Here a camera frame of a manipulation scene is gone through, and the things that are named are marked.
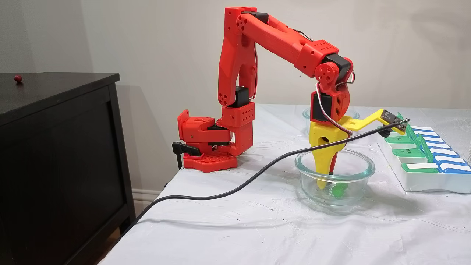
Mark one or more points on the black wooden cabinet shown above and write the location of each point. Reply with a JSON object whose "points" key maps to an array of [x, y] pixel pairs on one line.
{"points": [[55, 165]]}

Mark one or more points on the white table cover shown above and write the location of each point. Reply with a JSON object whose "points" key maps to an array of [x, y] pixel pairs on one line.
{"points": [[239, 228]]}

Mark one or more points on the large clear glass bowl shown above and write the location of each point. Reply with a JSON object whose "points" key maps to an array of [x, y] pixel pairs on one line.
{"points": [[360, 184]]}

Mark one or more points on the green ball pill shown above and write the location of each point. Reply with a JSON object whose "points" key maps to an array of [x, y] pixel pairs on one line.
{"points": [[344, 186], [336, 191]]}

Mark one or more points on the black table clamp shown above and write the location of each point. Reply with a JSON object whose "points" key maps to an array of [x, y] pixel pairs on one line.
{"points": [[182, 148]]}

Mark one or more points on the camera board on yellow mount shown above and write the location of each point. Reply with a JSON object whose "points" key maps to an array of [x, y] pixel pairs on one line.
{"points": [[393, 119]]}

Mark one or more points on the white green blue pill organizer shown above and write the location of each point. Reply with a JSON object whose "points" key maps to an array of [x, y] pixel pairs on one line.
{"points": [[419, 182]]}

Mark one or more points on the small clear glass bowl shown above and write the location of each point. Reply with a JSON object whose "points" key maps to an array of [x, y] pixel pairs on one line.
{"points": [[306, 114]]}

